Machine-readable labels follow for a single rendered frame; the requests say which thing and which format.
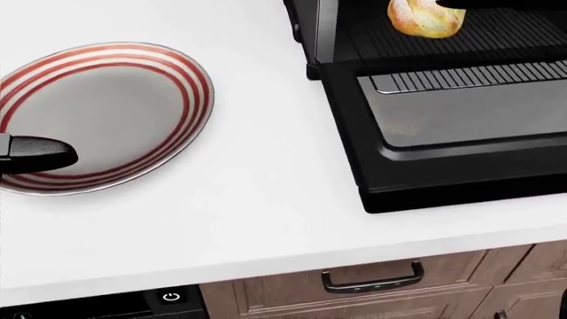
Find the black drawer handle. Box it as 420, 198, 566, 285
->
321, 260, 424, 294

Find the black ribbed oven rack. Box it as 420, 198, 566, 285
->
330, 5, 567, 64

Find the brown wooden drawer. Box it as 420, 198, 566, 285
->
198, 244, 535, 319

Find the black oven door with glass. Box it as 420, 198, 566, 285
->
317, 58, 567, 214

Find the red striped round plate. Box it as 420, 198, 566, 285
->
0, 41, 216, 197

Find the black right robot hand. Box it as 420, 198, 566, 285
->
434, 0, 509, 11

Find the black dishwasher control panel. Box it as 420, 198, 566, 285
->
0, 284, 209, 319

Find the golden bread roll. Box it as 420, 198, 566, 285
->
387, 0, 467, 40

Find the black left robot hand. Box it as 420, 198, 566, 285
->
0, 133, 80, 175

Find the black toaster oven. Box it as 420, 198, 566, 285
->
282, 0, 567, 82

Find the brown wooden cabinet door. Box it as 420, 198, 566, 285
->
469, 242, 567, 319

